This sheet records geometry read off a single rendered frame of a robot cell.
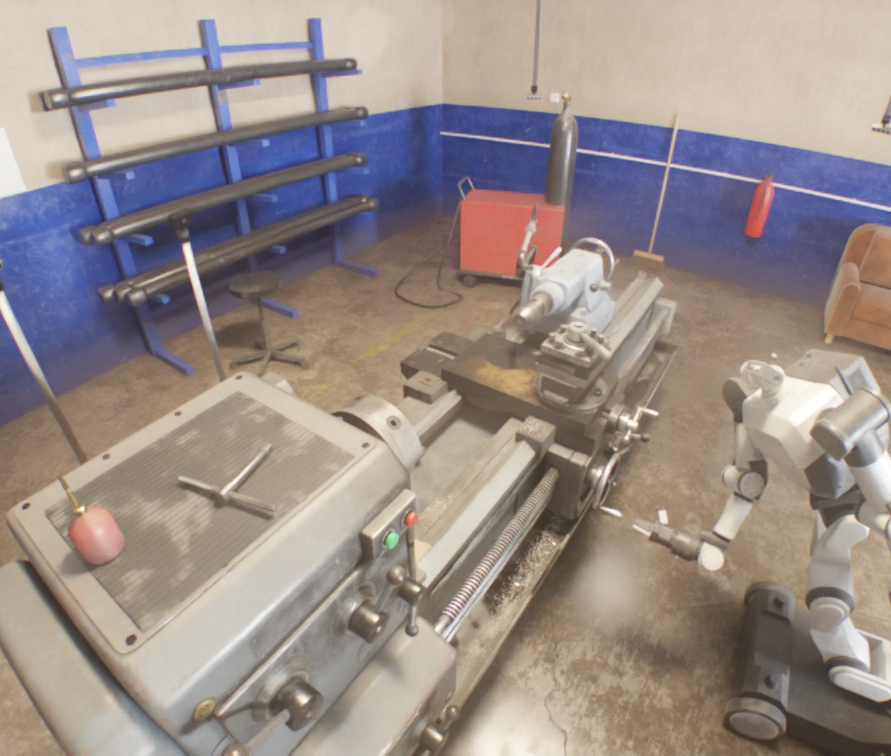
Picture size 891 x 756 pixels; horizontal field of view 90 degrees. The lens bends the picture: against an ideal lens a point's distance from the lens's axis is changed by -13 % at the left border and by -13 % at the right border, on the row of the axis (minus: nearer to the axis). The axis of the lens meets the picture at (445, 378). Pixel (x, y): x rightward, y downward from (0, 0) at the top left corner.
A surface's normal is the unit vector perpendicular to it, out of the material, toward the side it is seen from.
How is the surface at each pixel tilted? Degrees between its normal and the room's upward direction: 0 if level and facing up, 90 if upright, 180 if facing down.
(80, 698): 0
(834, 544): 90
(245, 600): 45
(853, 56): 90
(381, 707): 32
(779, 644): 0
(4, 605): 0
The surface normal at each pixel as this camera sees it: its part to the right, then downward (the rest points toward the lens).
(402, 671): 0.44, -0.52
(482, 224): -0.25, 0.55
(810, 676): 0.00, -0.82
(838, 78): -0.57, 0.47
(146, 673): 0.58, -0.35
